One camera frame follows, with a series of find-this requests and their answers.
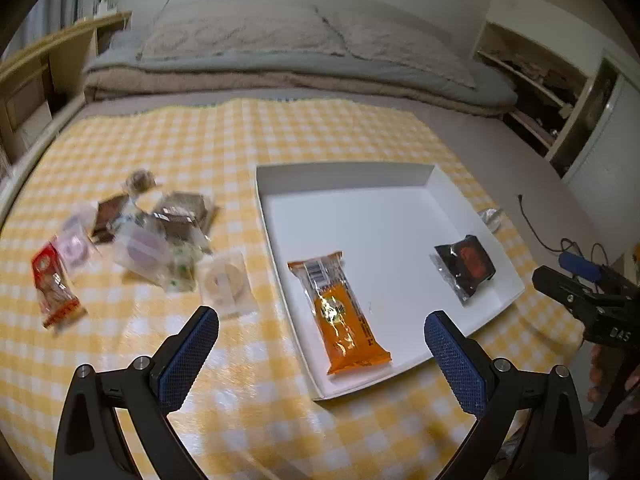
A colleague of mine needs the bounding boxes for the white round snack packet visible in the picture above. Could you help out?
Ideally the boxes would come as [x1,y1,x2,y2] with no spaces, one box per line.
[196,251,258,318]

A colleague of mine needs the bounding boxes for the pink round snack packet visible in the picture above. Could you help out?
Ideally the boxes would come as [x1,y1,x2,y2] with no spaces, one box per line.
[54,210,103,277]

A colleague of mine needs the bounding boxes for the silver foil snack packet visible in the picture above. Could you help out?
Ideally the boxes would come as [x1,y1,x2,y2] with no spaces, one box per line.
[150,191,217,253]

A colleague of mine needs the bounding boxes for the red snack packet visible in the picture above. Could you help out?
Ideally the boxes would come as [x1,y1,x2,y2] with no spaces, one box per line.
[31,240,87,333]

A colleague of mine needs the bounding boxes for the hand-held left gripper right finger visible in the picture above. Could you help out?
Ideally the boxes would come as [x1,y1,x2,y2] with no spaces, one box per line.
[424,310,590,480]

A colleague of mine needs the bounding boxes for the clear purple round snack packet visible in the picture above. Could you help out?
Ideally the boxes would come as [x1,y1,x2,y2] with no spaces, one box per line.
[111,220,173,286]

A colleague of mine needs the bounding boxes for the person's right hand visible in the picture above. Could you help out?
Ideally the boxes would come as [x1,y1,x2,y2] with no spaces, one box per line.
[587,342,640,411]

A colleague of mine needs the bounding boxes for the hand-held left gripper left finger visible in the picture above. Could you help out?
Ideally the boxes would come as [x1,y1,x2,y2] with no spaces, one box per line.
[52,305,221,480]

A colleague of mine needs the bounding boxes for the white shelf unit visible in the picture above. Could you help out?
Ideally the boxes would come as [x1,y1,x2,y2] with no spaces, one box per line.
[470,0,640,196]

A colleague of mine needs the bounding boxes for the black cable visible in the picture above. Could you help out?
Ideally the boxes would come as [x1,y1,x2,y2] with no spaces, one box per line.
[516,194,610,265]

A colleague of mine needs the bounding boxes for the green white snack packet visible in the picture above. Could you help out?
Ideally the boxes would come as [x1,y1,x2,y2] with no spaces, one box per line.
[162,240,206,293]

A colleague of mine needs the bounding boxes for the round brown wrapped snack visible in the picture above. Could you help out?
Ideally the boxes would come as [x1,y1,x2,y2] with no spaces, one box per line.
[124,169,160,197]

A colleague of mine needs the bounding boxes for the brown snack packet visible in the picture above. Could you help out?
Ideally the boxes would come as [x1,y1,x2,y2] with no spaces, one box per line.
[90,195,130,245]

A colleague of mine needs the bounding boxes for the silver foil wrapper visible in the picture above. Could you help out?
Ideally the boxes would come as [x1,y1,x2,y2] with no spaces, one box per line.
[477,206,508,234]

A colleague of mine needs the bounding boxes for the black snack packet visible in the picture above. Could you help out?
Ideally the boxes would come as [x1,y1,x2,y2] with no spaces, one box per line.
[429,234,497,305]

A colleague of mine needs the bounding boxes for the folded grey beige blanket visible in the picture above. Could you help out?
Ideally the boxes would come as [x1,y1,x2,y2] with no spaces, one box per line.
[81,30,518,120]

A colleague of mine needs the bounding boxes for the wooden shelf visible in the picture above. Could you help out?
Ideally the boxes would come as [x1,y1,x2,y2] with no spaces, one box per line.
[0,9,133,176]

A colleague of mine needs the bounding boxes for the yellow checkered cloth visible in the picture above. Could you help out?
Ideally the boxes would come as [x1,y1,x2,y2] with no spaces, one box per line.
[0,97,588,480]

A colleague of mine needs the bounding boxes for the beige pillow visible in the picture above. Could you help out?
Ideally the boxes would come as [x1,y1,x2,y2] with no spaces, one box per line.
[320,7,477,90]
[136,1,349,62]

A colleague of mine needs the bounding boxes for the white cardboard box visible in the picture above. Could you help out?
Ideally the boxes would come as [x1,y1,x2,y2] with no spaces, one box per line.
[255,162,526,402]

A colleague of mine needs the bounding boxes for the orange snack packet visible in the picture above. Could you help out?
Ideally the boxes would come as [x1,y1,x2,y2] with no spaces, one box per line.
[286,251,392,377]

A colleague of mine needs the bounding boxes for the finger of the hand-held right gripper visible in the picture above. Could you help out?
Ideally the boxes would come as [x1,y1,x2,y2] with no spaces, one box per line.
[558,251,603,283]
[531,266,588,318]

